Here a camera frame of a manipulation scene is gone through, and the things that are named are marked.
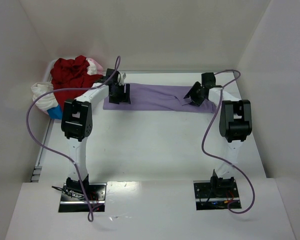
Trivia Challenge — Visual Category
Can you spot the white laundry basket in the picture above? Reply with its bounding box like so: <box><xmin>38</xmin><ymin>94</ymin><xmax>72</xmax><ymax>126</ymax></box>
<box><xmin>42</xmin><ymin>58</ymin><xmax>58</xmax><ymax>83</ymax></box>

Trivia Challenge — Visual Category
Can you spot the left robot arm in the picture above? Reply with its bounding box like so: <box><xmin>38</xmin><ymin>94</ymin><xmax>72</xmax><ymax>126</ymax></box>
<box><xmin>61</xmin><ymin>68</ymin><xmax>131</xmax><ymax>195</ymax></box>

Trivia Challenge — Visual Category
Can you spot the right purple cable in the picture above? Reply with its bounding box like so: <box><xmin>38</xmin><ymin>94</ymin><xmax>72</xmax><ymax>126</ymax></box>
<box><xmin>201</xmin><ymin>69</ymin><xmax>256</xmax><ymax>215</ymax></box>

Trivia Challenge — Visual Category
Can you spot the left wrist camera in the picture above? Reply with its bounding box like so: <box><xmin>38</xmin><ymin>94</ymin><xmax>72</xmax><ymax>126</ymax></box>
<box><xmin>117</xmin><ymin>71</ymin><xmax>126</xmax><ymax>86</ymax></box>

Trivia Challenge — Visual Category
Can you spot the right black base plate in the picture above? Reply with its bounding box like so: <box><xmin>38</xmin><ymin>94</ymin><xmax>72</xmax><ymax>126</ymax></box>
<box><xmin>193</xmin><ymin>181</ymin><xmax>242</xmax><ymax>211</ymax></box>

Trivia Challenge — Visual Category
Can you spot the purple t-shirt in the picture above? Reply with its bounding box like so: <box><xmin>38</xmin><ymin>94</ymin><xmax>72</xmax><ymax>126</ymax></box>
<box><xmin>103</xmin><ymin>83</ymin><xmax>217</xmax><ymax>113</ymax></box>

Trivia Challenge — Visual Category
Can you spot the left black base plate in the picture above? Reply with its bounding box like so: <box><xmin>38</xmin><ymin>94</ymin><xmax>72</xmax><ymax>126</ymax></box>
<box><xmin>57</xmin><ymin>183</ymin><xmax>107</xmax><ymax>213</ymax></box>

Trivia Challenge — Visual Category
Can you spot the blue t-shirt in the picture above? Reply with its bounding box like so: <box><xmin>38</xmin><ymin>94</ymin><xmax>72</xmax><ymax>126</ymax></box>
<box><xmin>47</xmin><ymin>105</ymin><xmax>63</xmax><ymax>120</ymax></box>

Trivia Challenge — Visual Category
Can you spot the red t-shirt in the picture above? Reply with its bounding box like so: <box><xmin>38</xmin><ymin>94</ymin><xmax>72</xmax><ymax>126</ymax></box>
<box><xmin>50</xmin><ymin>55</ymin><xmax>107</xmax><ymax>108</ymax></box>

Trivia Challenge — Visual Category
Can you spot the purple cable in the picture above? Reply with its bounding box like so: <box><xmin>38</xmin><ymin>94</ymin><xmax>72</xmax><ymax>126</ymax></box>
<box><xmin>201</xmin><ymin>69</ymin><xmax>256</xmax><ymax>215</ymax></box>
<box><xmin>25</xmin><ymin>55</ymin><xmax>122</xmax><ymax>223</ymax></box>

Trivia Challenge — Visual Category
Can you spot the white t-shirt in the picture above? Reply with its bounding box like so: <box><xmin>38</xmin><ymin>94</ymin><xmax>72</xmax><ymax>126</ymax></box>
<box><xmin>31</xmin><ymin>81</ymin><xmax>59</xmax><ymax>114</ymax></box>

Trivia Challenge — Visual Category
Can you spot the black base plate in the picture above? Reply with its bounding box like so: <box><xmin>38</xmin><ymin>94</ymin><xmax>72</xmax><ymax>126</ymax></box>
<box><xmin>57</xmin><ymin>183</ymin><xmax>107</xmax><ymax>213</ymax></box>
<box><xmin>193</xmin><ymin>181</ymin><xmax>242</xmax><ymax>211</ymax></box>

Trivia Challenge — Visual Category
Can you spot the pink t-shirt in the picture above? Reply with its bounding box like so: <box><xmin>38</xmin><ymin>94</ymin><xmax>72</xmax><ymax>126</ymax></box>
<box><xmin>86</xmin><ymin>58</ymin><xmax>104</xmax><ymax>76</ymax></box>

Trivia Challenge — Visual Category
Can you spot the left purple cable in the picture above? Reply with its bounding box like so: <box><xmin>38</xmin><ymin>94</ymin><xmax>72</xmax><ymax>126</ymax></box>
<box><xmin>25</xmin><ymin>55</ymin><xmax>122</xmax><ymax>223</ymax></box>

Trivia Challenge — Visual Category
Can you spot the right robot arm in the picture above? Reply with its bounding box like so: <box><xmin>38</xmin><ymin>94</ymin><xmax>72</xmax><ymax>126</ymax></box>
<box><xmin>184</xmin><ymin>72</ymin><xmax>253</xmax><ymax>197</ymax></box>

